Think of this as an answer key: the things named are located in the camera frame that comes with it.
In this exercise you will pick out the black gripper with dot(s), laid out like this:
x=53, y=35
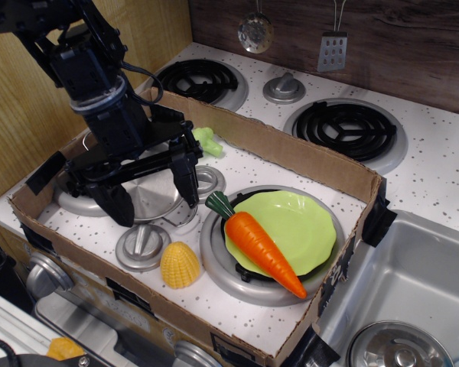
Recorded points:
x=125, y=126

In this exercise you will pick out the orange toy carrot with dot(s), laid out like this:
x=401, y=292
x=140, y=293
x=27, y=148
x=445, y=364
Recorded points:
x=255, y=243

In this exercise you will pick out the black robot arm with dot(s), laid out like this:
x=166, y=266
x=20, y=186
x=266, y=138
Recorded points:
x=82, y=53

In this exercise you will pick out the green plastic plate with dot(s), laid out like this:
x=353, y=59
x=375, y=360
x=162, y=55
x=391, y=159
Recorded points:
x=301, y=228

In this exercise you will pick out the small steel pot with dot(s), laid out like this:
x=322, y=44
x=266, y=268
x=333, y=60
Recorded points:
x=153, y=196

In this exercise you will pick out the silver knob middle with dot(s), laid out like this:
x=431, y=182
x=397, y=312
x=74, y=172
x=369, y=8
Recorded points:
x=209, y=180

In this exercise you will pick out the silver knob front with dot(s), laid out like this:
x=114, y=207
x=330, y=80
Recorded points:
x=141, y=247

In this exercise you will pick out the front left stove burner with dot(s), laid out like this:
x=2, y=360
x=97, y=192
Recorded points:
x=72, y=202

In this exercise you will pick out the stove burner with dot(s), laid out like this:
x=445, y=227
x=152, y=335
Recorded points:
x=360, y=130
x=213, y=82
x=72, y=202
x=238, y=276

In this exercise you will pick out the green toy broccoli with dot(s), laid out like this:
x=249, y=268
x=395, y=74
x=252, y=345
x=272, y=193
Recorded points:
x=205, y=138

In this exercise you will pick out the yellow toy corn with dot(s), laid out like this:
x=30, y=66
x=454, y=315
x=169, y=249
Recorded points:
x=179, y=266

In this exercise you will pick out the back left stove burner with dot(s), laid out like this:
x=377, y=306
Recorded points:
x=213, y=82

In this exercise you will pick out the silver oven knob left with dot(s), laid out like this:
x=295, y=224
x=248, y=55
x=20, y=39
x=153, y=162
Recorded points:
x=46, y=277

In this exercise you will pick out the silver oven knob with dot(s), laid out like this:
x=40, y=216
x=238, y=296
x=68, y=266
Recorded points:
x=187, y=354
x=46, y=277

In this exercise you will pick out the front right stove burner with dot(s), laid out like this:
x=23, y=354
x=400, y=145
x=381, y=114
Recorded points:
x=238, y=276

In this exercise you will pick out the silver knob back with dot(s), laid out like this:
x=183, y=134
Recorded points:
x=284, y=89

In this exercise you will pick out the silver oven knob bottom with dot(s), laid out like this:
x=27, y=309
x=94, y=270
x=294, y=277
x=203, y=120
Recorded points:
x=187, y=354

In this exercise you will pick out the hanging slotted spoon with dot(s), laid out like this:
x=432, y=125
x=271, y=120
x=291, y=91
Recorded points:
x=255, y=31

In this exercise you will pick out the orange toy food piece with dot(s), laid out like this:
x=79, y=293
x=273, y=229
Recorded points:
x=63, y=348

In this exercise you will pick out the back right stove burner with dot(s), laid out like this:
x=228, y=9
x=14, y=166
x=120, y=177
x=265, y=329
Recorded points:
x=360, y=130

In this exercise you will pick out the hanging metal spatula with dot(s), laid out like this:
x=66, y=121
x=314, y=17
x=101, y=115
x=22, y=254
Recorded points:
x=333, y=49

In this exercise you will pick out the grey toy sink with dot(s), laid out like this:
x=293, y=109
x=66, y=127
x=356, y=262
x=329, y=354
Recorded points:
x=411, y=276

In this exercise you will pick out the steel pot lid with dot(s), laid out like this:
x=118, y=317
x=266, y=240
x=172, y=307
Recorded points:
x=395, y=343

